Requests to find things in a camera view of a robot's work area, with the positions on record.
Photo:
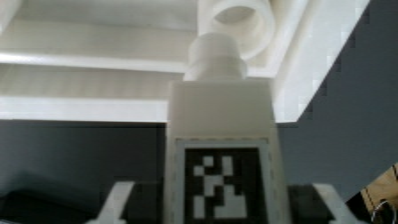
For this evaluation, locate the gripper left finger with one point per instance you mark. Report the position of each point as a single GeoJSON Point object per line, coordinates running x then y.
{"type": "Point", "coordinates": [133, 204]}

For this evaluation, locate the white square table top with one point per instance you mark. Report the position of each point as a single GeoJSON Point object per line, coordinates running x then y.
{"type": "Point", "coordinates": [94, 52]}

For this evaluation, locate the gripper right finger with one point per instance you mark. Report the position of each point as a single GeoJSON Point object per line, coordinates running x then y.
{"type": "Point", "coordinates": [317, 205]}

